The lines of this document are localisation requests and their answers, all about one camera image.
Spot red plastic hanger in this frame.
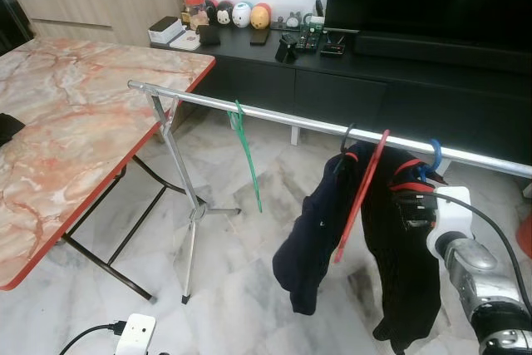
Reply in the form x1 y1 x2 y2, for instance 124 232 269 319
332 129 391 264

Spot blue plastic hanger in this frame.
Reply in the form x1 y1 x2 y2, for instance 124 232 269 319
416 138 444 183

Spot black t-shirt red collar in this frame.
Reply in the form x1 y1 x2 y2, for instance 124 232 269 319
357 143 446 354

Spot black plastic hanger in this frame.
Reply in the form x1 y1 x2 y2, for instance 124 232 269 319
339 124 358 156

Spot green plastic hanger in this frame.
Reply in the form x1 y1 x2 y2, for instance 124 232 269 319
230 100 264 214

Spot navy blue t-shirt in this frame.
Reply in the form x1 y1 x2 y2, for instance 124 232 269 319
272 141 375 316

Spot orange plastic bucket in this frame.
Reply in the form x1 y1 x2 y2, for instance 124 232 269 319
516 214 532 256

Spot black television console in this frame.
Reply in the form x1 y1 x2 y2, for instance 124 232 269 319
150 27 532 165

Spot silver metal clothes rack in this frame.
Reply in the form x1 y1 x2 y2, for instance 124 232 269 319
127 79 532 304

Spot black soundbar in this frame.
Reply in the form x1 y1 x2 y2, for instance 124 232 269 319
353 31 532 73

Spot small black tray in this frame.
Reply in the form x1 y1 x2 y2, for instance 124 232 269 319
320 39 346 58

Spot black remote control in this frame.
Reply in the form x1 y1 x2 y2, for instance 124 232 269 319
299 32 322 52

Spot black smartphone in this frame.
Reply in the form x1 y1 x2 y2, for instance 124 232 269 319
249 29 271 47

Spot black pouch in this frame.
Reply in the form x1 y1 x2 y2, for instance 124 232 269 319
198 25 221 47

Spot black white plush toy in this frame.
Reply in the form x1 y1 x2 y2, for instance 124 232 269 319
214 2 234 27

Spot jar with red lid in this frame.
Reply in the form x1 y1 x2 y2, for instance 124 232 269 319
185 0 207 30

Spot white box black lid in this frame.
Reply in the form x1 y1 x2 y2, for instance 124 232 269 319
149 16 182 44

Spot marble top folding table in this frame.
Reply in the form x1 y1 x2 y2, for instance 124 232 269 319
0 35 217 302

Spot light wooden sideboard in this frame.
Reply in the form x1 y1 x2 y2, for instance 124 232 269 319
7 0 185 47

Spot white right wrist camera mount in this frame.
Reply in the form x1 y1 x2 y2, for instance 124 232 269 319
426 187 473 256

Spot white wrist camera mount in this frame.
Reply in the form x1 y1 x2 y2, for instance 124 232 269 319
426 187 473 256
116 313 157 355

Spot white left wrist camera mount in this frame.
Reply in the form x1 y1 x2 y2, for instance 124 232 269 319
116 313 157 355

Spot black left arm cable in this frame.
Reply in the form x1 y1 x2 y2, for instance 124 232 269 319
58 322 126 355

